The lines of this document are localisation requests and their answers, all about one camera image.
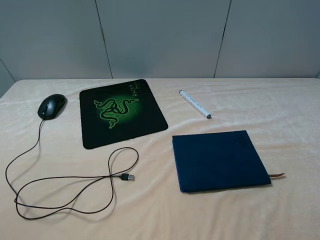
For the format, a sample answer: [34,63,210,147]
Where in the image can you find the white marker pen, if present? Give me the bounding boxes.
[179,90,212,119]

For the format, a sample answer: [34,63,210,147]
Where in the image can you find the black computer mouse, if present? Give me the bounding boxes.
[37,94,67,121]

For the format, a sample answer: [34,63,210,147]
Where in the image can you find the dark blue notebook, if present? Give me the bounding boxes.
[172,130,283,193]

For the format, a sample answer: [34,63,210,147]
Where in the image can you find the black green Razer mousepad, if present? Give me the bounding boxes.
[79,79,168,150]

